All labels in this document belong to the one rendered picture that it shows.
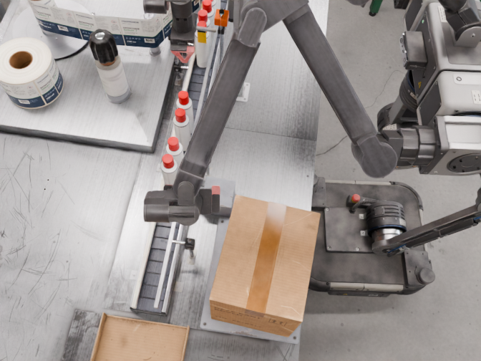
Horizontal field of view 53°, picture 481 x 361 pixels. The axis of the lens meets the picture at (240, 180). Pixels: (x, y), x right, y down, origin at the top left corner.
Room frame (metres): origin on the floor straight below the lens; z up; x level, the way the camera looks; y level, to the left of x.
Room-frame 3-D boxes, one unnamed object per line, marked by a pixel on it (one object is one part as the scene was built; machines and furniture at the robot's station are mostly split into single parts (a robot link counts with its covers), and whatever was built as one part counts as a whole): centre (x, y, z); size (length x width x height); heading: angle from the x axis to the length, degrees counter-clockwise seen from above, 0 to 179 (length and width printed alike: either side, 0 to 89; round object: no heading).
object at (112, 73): (1.02, 0.47, 1.03); 0.09 x 0.09 x 0.30
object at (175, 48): (0.94, 0.20, 1.25); 0.07 x 0.07 x 0.09; 3
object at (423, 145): (0.55, -0.37, 1.45); 0.09 x 0.08 x 0.12; 3
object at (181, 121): (0.83, 0.21, 0.98); 0.05 x 0.05 x 0.20
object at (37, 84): (1.02, 0.78, 0.95); 0.20 x 0.20 x 0.14
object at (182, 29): (0.98, 0.20, 1.32); 0.10 x 0.07 x 0.07; 3
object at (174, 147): (0.72, 0.21, 0.98); 0.05 x 0.05 x 0.20
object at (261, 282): (0.39, -0.09, 0.99); 0.30 x 0.24 x 0.27; 172
